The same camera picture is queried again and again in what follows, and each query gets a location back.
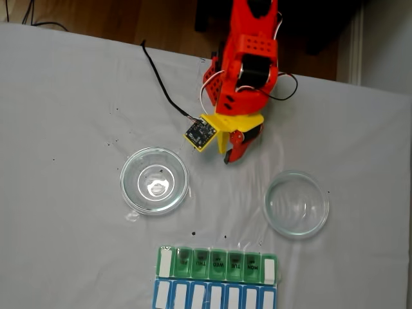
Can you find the black camera circuit board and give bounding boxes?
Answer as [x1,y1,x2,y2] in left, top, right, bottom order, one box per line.
[183,118,219,151]

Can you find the thin servo wire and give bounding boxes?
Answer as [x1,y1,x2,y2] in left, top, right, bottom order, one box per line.
[266,73,299,102]

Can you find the weekly pill organizer box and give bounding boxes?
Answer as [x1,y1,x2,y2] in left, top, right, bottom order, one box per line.
[151,245,280,309]

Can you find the white table cloth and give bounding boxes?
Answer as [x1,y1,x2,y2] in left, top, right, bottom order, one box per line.
[0,21,412,309]

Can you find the clear glass bowl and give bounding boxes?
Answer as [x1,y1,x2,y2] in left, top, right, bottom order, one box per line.
[120,146,191,216]
[263,170,330,241]

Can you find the black camera cable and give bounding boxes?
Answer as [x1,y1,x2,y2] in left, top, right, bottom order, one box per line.
[140,40,206,124]

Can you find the black furniture piece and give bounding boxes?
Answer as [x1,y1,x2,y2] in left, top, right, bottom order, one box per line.
[194,0,366,56]

